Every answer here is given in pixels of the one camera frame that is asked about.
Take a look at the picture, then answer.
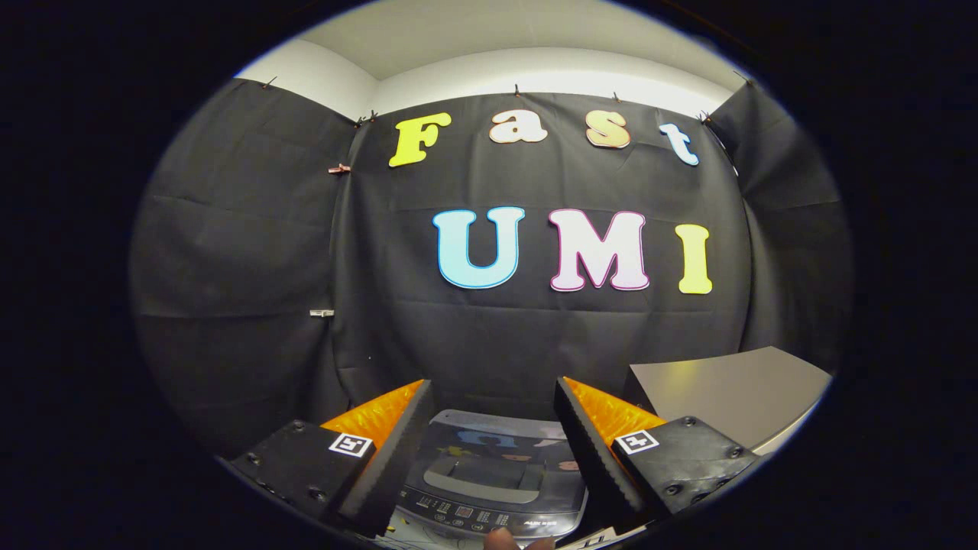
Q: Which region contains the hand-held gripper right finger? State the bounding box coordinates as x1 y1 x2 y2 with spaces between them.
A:
554 376 760 533

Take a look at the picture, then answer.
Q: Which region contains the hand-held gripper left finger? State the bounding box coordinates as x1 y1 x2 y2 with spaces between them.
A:
228 379 437 539

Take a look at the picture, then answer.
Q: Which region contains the dark grey washing machine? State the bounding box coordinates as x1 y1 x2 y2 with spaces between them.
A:
393 409 591 542

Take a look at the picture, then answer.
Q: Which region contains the grey cabinet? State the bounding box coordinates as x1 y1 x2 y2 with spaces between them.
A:
625 346 834 457

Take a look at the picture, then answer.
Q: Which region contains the black backdrop cloth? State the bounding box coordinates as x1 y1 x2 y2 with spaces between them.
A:
128 73 855 459

